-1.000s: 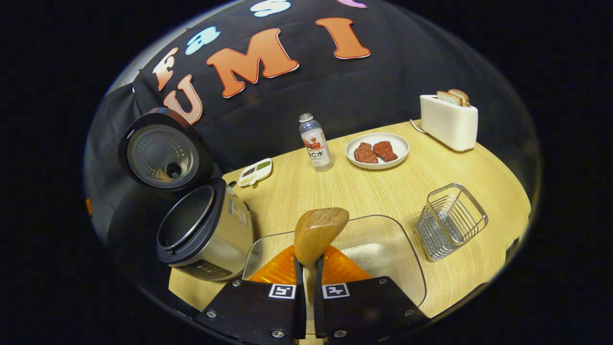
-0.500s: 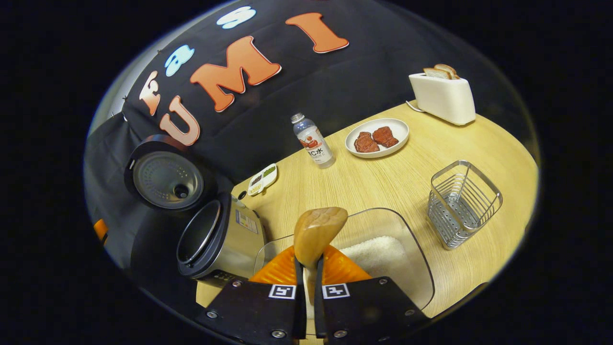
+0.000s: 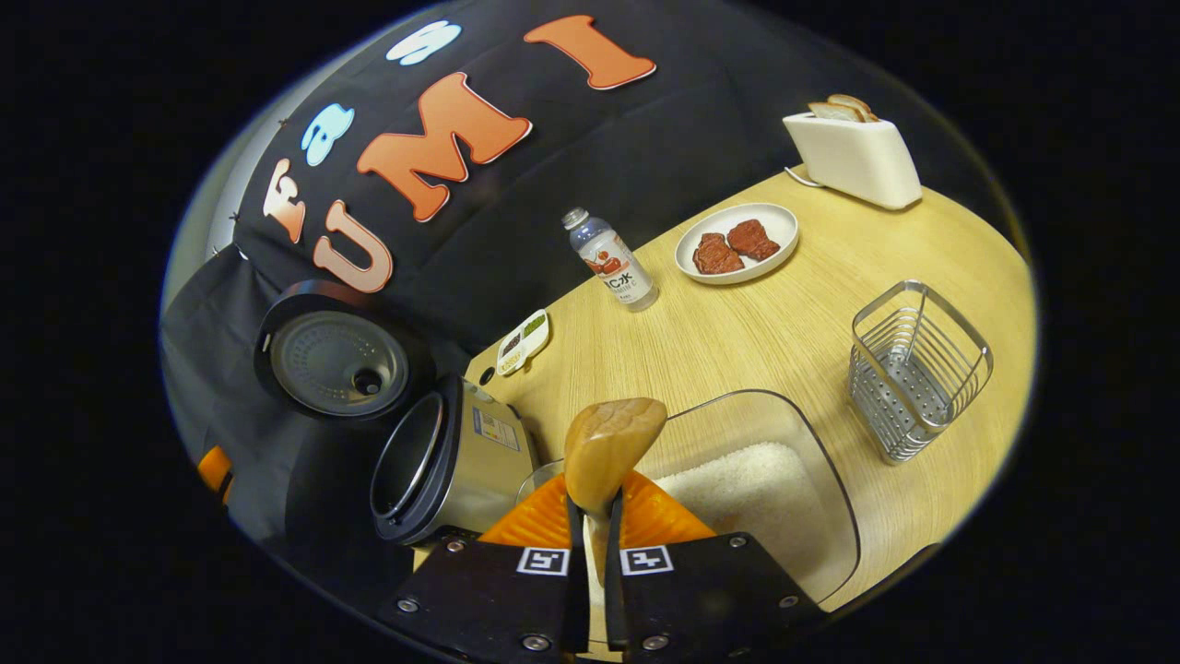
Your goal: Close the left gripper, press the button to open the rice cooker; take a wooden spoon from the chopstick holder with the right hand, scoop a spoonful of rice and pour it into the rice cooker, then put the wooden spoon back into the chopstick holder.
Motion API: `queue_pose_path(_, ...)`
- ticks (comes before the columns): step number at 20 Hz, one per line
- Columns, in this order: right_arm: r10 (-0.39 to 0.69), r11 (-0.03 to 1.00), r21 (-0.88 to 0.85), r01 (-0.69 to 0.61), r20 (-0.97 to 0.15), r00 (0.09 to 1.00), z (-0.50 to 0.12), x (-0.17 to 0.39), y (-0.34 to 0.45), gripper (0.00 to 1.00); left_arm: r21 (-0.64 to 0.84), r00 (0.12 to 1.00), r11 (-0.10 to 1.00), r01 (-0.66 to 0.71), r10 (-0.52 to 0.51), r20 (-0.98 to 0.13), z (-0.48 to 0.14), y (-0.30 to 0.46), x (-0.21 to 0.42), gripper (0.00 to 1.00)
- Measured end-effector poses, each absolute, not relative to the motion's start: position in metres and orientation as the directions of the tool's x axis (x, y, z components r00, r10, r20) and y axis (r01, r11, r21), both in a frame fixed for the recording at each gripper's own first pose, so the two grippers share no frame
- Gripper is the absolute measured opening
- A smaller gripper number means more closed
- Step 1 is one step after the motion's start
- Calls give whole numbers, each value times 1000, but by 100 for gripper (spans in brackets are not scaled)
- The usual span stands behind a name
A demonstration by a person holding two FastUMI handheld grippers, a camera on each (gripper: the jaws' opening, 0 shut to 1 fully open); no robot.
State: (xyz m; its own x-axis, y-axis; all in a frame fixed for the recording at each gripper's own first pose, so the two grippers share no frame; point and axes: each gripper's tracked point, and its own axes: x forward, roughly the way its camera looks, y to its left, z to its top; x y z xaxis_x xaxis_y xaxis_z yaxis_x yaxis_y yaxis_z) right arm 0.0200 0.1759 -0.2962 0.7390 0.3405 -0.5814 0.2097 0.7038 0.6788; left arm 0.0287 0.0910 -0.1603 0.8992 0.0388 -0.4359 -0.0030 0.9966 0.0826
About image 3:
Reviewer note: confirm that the clear plastic container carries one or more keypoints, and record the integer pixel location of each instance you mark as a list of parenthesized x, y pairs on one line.
[(830, 516)]

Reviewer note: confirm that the bread slice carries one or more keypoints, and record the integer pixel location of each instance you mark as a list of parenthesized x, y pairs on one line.
[(859, 105), (834, 112)]

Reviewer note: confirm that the black silver rice cooker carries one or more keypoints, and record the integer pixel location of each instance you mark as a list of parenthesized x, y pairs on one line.
[(470, 461)]

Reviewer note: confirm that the white rice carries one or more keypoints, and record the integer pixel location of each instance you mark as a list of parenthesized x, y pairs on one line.
[(747, 489)]

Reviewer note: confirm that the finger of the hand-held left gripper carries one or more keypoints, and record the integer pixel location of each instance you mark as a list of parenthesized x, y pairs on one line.
[(214, 468)]

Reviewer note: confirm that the white round plate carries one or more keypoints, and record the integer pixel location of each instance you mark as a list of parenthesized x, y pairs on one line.
[(779, 226)]

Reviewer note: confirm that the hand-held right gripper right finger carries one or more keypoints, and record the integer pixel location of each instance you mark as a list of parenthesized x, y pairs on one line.
[(616, 599)]

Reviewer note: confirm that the white toaster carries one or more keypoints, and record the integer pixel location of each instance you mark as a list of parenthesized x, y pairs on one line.
[(857, 157)]

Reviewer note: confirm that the red meat piece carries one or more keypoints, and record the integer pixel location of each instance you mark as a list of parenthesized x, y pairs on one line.
[(716, 254), (751, 239)]

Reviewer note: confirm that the clear plastic drink bottle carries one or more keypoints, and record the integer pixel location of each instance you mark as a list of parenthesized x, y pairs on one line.
[(613, 263)]

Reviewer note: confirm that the wooden spoon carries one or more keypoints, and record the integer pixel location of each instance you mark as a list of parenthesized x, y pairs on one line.
[(608, 443)]

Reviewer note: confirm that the small white condiment dish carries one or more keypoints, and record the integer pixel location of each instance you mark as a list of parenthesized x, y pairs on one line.
[(523, 343)]

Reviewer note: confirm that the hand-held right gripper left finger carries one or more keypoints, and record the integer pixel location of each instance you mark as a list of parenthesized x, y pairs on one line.
[(576, 599)]

